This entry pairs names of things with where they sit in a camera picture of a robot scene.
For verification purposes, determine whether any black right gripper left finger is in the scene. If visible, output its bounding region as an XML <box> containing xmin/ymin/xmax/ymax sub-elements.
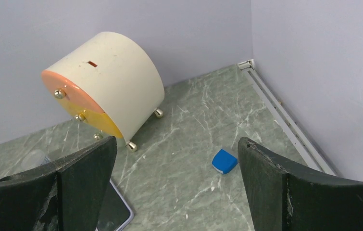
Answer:
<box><xmin>0</xmin><ymin>136</ymin><xmax>117</xmax><ymax>231</ymax></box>

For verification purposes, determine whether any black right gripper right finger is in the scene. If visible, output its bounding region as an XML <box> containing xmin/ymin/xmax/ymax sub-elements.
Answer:
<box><xmin>238</xmin><ymin>137</ymin><xmax>363</xmax><ymax>231</ymax></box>

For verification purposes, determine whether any blue phone black screen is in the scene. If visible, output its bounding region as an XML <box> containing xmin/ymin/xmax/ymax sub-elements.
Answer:
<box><xmin>96</xmin><ymin>182</ymin><xmax>132</xmax><ymax>231</ymax></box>

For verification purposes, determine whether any lilac phone case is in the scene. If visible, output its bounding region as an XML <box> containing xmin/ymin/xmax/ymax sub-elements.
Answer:
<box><xmin>95</xmin><ymin>178</ymin><xmax>135</xmax><ymax>231</ymax></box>

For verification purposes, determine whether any small blue box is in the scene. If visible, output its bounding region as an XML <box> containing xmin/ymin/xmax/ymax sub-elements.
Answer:
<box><xmin>212</xmin><ymin>149</ymin><xmax>238</xmax><ymax>174</ymax></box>

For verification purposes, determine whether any round cream drawer box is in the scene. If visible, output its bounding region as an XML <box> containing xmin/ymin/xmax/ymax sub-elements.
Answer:
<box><xmin>41</xmin><ymin>32</ymin><xmax>165</xmax><ymax>152</ymax></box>

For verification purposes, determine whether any aluminium side rail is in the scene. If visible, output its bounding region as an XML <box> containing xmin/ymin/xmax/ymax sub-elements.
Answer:
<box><xmin>238</xmin><ymin>60</ymin><xmax>338</xmax><ymax>176</ymax></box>

